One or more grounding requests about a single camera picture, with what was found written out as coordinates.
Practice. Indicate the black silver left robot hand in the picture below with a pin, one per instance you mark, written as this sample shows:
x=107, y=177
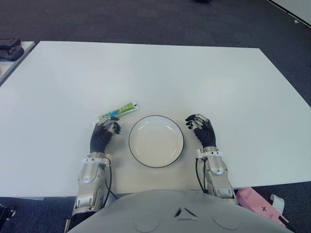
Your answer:
x=99, y=139

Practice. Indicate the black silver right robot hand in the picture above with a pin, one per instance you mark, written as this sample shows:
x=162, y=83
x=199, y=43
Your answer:
x=206, y=133

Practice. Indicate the green toothpaste tube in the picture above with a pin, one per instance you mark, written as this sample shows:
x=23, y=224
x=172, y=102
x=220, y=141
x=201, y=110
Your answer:
x=122, y=109

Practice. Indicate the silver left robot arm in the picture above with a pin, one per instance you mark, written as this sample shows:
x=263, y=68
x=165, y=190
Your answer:
x=88, y=177

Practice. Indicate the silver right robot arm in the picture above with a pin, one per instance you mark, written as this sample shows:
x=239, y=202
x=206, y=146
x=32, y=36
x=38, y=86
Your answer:
x=217, y=172

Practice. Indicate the white plate with black rim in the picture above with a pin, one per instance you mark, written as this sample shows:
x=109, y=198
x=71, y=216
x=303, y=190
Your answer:
x=156, y=142

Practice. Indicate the grey robot torso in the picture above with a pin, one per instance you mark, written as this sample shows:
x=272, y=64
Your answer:
x=182, y=213

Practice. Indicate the pink cardboard box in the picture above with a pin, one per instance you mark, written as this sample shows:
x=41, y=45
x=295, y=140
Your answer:
x=257, y=206

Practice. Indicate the white paper slip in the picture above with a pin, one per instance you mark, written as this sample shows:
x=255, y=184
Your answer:
x=278, y=202

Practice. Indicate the white side table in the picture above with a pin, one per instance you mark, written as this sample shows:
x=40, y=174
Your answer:
x=17, y=64

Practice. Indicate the black device with white tags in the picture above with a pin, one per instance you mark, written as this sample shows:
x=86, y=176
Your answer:
x=6, y=211

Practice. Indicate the black game controller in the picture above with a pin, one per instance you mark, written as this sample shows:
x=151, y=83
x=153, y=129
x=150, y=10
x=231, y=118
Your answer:
x=12, y=53
x=9, y=42

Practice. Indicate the white table with black edge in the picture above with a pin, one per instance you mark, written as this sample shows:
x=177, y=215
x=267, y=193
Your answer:
x=294, y=9

